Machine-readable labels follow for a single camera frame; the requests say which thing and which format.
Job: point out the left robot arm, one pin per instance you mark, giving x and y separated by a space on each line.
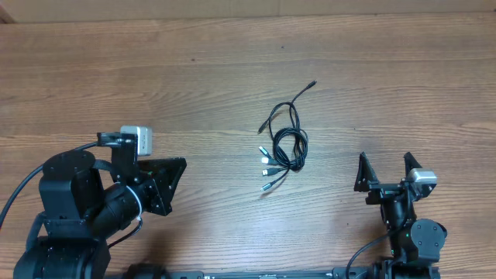
86 201

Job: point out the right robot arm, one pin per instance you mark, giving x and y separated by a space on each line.
415 243

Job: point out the black aluminium mounting rail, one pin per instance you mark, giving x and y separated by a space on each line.
144 271

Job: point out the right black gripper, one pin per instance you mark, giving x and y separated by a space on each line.
382 191

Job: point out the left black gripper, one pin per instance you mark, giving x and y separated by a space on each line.
161 187

